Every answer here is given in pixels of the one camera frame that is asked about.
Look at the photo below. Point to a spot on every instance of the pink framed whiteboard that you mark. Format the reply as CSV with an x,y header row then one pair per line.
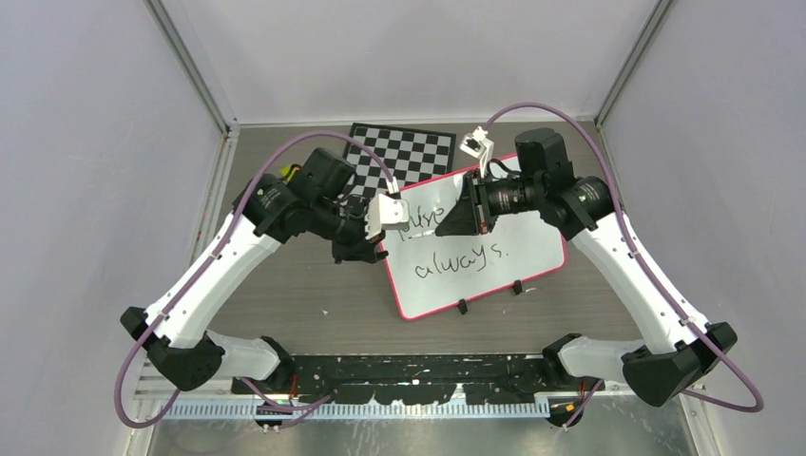
x,y
431,274

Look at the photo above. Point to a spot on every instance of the black white whiteboard marker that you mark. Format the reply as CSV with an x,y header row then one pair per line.
x,y
423,234

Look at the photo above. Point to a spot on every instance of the black white checkerboard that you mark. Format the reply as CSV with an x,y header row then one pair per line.
x,y
413,155

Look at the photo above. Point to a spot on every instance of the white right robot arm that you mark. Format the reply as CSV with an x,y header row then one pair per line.
x,y
677,344

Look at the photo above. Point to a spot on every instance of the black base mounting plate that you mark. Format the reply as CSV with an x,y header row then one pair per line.
x,y
484,379

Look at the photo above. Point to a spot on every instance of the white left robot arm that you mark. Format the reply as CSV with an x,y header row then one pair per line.
x,y
269,212

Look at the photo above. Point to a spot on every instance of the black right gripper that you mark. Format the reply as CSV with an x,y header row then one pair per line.
x,y
471,215

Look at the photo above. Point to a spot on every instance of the aluminium frame rail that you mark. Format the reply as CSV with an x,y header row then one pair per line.
x,y
226,398

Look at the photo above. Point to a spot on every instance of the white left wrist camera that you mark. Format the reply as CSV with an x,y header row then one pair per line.
x,y
386,213

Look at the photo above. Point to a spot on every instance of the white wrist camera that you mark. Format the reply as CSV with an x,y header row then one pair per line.
x,y
478,145
386,213

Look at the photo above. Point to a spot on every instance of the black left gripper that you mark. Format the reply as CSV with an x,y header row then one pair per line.
x,y
358,248

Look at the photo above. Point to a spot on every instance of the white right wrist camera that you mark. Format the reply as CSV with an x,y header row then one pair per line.
x,y
478,145

